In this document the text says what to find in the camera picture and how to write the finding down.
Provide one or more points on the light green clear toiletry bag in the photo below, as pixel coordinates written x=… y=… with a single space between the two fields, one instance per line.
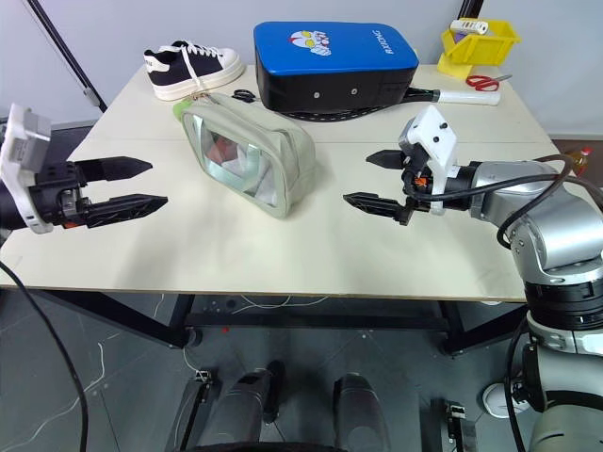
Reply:
x=245 y=150

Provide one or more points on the dark rounded robot leg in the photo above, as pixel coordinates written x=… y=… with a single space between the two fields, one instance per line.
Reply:
x=360 y=409
x=249 y=400

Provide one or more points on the blue and black case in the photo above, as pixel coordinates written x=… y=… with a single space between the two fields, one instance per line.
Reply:
x=330 y=61

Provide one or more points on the black and white sneaker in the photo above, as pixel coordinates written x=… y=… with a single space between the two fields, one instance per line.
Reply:
x=188 y=66

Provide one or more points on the white shoe on floor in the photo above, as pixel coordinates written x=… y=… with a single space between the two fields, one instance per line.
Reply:
x=499 y=400

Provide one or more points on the small black scissors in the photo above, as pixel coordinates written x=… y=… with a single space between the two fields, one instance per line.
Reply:
x=244 y=95

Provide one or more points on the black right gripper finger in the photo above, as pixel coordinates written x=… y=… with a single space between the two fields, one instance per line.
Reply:
x=388 y=159
x=377 y=205

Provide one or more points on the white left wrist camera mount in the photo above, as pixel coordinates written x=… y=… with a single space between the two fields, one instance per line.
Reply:
x=19 y=141

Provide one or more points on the black metal foot stand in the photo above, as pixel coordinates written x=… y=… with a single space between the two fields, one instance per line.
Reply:
x=459 y=426
x=195 y=405

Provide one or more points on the black tripod pole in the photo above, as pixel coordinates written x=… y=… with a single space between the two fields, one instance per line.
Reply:
x=70 y=61

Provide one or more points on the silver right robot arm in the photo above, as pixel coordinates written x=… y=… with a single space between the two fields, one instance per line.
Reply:
x=556 y=226

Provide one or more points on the white item in bin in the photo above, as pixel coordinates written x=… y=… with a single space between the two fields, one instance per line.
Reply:
x=471 y=26

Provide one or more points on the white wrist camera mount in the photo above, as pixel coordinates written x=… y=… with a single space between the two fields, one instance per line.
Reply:
x=19 y=141
x=440 y=139

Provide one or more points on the light green small item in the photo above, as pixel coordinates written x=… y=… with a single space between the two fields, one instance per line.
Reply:
x=179 y=110

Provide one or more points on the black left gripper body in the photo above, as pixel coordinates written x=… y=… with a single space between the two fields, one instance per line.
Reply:
x=52 y=188

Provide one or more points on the black table frame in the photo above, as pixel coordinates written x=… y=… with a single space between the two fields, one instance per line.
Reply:
x=306 y=321

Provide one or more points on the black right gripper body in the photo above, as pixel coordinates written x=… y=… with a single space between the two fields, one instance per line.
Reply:
x=417 y=188

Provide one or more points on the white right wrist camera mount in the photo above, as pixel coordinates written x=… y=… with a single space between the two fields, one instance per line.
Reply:
x=440 y=139

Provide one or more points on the yellow plastic bin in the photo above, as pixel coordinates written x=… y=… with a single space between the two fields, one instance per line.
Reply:
x=480 y=49

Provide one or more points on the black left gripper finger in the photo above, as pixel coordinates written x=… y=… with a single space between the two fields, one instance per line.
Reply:
x=127 y=209
x=118 y=167

